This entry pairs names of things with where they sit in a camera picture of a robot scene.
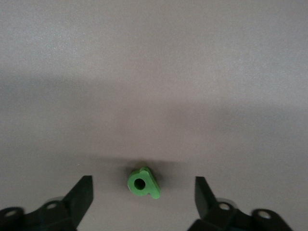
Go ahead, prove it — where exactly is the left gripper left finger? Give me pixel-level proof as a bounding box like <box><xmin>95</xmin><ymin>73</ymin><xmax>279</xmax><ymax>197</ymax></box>
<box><xmin>0</xmin><ymin>175</ymin><xmax>94</xmax><ymax>231</ymax></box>

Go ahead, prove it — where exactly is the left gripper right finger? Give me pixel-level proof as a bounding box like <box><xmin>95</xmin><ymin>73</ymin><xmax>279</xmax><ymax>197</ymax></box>
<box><xmin>187</xmin><ymin>176</ymin><xmax>291</xmax><ymax>231</ymax></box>

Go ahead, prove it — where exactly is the green foam letter a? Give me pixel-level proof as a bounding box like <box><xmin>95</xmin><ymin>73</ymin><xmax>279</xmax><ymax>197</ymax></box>
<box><xmin>127</xmin><ymin>166</ymin><xmax>161</xmax><ymax>200</ymax></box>

